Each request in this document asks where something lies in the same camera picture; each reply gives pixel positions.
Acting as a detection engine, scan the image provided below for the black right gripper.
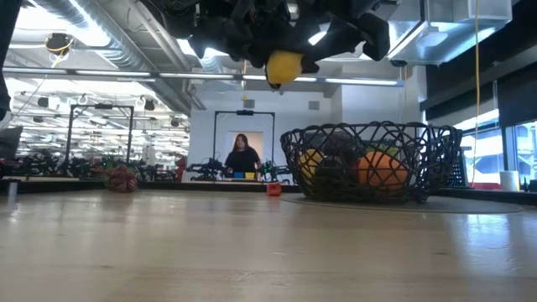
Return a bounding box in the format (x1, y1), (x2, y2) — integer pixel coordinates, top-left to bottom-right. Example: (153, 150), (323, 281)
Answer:
(289, 0), (378, 75)

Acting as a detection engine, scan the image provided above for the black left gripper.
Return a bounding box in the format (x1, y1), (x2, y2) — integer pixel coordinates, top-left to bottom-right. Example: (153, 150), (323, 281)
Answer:
(142, 0), (272, 69)

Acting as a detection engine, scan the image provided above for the yellow lemon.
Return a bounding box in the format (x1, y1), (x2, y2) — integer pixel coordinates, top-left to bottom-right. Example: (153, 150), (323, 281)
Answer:
(265, 49), (305, 87)

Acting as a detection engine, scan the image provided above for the dark purple fruit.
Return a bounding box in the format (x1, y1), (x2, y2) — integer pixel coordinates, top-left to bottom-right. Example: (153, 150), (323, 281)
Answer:
(325, 133), (358, 159)

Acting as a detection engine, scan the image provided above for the green grape bunch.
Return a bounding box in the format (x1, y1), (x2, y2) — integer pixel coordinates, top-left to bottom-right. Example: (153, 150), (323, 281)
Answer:
(363, 143), (400, 159)

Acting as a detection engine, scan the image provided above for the yellow starfruit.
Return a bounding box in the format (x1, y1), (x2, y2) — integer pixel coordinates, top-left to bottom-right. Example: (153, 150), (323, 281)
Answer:
(298, 148), (326, 180)

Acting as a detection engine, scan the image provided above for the dark green avocado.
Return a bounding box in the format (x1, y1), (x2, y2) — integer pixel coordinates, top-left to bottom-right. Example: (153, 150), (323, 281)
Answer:
(314, 157), (358, 192)

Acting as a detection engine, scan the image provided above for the orange fruit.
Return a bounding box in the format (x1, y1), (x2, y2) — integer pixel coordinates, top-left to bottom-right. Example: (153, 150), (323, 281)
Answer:
(356, 150), (409, 190)

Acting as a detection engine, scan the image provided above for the long ceiling light bar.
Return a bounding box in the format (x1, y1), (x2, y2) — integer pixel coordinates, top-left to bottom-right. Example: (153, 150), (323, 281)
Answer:
(0, 65), (404, 87)

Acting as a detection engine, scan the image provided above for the person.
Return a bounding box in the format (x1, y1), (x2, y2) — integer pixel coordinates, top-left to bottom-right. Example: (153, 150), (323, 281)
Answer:
(223, 133), (263, 174)

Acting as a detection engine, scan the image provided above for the dark red grape bunch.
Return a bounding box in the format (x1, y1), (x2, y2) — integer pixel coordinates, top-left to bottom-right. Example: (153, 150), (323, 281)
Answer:
(103, 164), (139, 194)

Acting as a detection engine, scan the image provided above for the white paper roll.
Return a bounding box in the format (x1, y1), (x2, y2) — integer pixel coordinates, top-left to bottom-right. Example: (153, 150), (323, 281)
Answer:
(498, 169), (521, 192)

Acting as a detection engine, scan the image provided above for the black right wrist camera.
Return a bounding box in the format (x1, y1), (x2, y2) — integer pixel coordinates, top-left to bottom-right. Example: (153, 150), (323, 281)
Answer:
(359, 12), (392, 63)

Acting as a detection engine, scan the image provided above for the black gantry frame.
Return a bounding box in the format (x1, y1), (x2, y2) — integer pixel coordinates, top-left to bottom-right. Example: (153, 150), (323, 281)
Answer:
(212, 110), (277, 182)
(65, 103), (135, 165)

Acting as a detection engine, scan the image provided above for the silver ventilation duct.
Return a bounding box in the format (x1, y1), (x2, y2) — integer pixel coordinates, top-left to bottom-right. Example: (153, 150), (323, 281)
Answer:
(33, 0), (194, 114)

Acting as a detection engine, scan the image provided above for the yellow hanging cable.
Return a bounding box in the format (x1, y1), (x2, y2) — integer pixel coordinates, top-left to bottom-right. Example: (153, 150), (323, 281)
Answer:
(472, 0), (480, 188)

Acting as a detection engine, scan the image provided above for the black wire basket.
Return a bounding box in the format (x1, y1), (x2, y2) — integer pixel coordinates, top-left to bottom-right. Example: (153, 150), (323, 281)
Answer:
(279, 121), (464, 206)

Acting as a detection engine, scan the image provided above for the black ceiling camera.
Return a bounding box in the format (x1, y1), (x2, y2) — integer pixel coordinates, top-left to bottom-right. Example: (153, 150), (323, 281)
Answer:
(44, 32), (76, 58)

